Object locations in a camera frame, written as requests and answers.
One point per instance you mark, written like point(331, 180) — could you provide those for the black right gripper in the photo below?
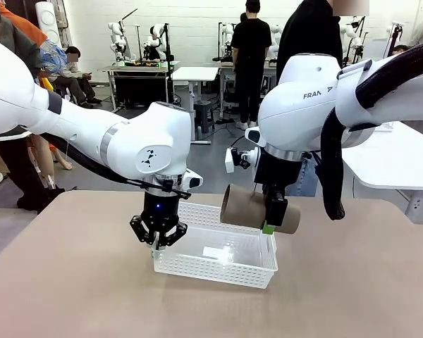
point(275, 172)

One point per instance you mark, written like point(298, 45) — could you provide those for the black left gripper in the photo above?
point(160, 211)

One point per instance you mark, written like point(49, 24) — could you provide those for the brown cardboard tube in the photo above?
point(239, 207)

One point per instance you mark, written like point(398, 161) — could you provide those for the white perforated plastic basket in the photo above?
point(215, 271)

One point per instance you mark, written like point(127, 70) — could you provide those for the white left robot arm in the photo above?
point(74, 119)

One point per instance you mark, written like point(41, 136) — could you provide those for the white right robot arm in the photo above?
point(296, 112)

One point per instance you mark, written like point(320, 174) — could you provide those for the white sticker in basket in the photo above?
point(213, 252)

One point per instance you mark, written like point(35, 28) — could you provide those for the grey plastic stool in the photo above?
point(203, 114)

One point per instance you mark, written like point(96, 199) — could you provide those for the white side table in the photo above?
point(391, 165)

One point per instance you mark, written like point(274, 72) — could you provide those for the desk with black cabinet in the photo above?
point(141, 88)

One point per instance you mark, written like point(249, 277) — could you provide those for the long white workbench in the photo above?
point(225, 70)

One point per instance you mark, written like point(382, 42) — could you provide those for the white height-adjustable desk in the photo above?
point(194, 74)

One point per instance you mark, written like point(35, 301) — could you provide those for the person in black t-shirt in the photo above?
point(250, 42)

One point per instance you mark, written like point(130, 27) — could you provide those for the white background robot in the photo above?
point(274, 38)
point(227, 38)
point(350, 38)
point(157, 40)
point(117, 42)

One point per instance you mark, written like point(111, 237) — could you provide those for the seated person in grey clothes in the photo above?
point(70, 75)

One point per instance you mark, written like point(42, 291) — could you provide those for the person in black sweater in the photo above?
point(313, 35)

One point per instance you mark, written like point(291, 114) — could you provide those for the yellow object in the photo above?
point(46, 84)

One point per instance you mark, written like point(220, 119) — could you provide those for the seated person in black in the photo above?
point(401, 49)

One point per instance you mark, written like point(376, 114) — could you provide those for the blue patterned cloth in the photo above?
point(53, 54)

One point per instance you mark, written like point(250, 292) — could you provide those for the black tripod stand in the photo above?
point(395, 38)

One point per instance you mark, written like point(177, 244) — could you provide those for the white standing air conditioner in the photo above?
point(49, 24)

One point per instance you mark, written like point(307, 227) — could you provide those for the person in orange jacket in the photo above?
point(24, 26)

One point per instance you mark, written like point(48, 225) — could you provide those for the person in olive puffer jacket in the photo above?
point(10, 30)

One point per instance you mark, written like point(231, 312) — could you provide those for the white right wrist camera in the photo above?
point(230, 162)

